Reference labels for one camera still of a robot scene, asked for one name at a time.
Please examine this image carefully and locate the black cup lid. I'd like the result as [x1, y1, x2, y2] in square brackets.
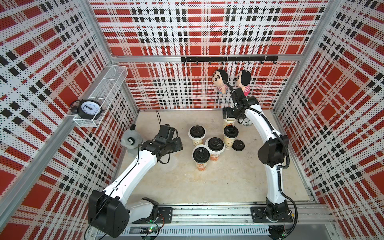
[189, 125, 206, 139]

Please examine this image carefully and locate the paper milk tea cup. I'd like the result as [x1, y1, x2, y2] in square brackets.
[193, 139, 203, 146]
[210, 153, 220, 161]
[223, 137, 236, 150]

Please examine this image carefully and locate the grey plush toy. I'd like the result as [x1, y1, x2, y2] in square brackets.
[121, 124, 143, 157]

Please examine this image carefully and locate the black round alarm clock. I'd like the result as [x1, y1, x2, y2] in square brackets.
[70, 100, 103, 120]

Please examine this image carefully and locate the plush doll pink striped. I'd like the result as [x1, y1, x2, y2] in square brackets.
[236, 70, 251, 97]

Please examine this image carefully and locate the black hook rail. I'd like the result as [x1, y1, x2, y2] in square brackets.
[181, 56, 279, 63]

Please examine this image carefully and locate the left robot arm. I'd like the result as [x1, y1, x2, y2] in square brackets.
[88, 124, 183, 238]

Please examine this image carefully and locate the plush doll blue striped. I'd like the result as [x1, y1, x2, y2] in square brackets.
[213, 70, 229, 95]

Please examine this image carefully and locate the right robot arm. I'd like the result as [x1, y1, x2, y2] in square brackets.
[223, 88, 294, 223]

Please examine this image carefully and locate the small white clock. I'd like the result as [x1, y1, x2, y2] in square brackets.
[242, 118, 252, 127]

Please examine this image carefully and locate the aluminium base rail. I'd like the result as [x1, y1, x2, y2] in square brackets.
[86, 203, 340, 238]

